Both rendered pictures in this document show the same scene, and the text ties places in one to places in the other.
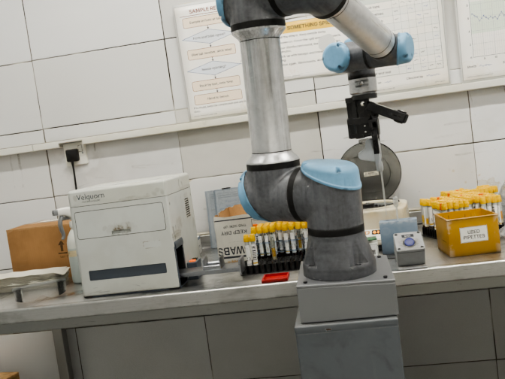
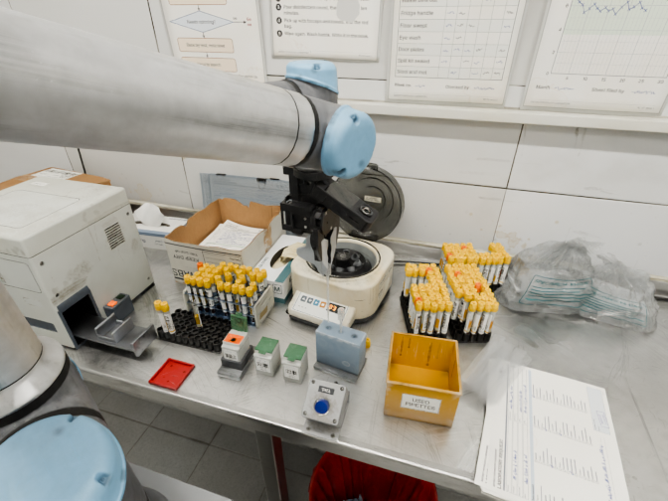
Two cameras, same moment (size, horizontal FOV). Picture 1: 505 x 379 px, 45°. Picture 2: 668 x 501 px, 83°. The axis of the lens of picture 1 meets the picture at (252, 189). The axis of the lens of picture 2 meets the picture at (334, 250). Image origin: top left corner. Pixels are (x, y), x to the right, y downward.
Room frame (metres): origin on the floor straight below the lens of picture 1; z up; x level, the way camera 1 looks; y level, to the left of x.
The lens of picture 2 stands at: (1.09, -0.46, 1.54)
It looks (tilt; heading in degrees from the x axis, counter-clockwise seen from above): 32 degrees down; 8
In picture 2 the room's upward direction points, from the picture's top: straight up
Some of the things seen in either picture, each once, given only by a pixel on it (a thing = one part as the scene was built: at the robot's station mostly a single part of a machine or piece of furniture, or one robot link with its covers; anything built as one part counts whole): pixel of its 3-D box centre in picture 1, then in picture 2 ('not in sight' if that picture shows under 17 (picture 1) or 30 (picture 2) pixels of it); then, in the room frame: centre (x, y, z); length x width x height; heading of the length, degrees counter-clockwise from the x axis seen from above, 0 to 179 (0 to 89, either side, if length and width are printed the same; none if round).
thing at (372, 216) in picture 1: (369, 223); (340, 277); (1.91, -0.35, 0.94); 0.30 x 0.24 x 0.12; 163
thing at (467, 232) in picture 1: (466, 231); (420, 377); (1.62, -0.55, 0.93); 0.13 x 0.13 x 0.10; 86
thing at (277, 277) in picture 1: (275, 277); (172, 374); (1.58, -0.03, 0.88); 0.07 x 0.07 x 0.01; 82
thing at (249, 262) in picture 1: (270, 250); (194, 315); (1.71, -0.03, 0.93); 0.17 x 0.09 x 0.11; 82
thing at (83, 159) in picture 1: (75, 153); not in sight; (2.32, 0.65, 1.29); 0.09 x 0.01 x 0.09; 82
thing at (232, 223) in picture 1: (258, 228); (231, 242); (2.02, 0.00, 0.95); 0.29 x 0.25 x 0.15; 172
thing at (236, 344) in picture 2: not in sight; (236, 348); (1.64, -0.16, 0.92); 0.05 x 0.04 x 0.06; 172
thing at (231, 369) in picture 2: not in sight; (238, 357); (1.64, -0.16, 0.89); 0.09 x 0.05 x 0.04; 172
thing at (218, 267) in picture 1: (205, 266); (107, 328); (1.65, 0.16, 0.92); 0.21 x 0.07 x 0.05; 82
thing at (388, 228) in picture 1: (400, 237); (340, 349); (1.67, -0.39, 0.92); 0.10 x 0.07 x 0.10; 74
